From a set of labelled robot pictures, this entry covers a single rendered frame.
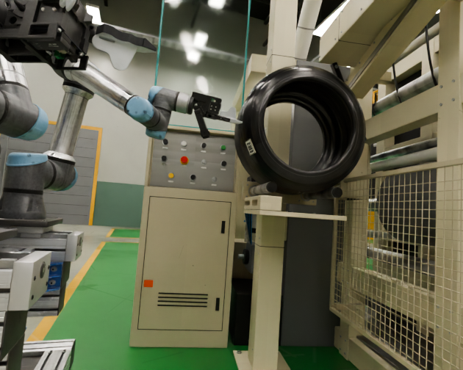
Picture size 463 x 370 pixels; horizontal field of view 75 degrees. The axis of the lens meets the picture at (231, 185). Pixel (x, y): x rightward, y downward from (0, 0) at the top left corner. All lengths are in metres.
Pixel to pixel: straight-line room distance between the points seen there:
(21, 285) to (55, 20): 0.46
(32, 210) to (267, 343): 1.23
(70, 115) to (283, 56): 1.12
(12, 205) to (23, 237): 0.11
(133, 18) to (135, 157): 4.71
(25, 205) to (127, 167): 9.29
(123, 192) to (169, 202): 8.62
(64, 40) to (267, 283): 1.41
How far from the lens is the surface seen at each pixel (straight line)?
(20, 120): 0.68
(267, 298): 1.66
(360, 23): 1.57
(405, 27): 1.53
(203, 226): 1.79
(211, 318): 1.90
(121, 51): 0.55
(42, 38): 0.49
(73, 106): 1.36
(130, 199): 10.38
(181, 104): 1.18
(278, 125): 1.67
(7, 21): 0.57
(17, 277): 0.71
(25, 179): 1.22
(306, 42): 2.43
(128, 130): 10.65
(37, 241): 1.20
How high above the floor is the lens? 0.80
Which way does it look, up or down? 5 degrees up
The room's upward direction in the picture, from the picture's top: 4 degrees clockwise
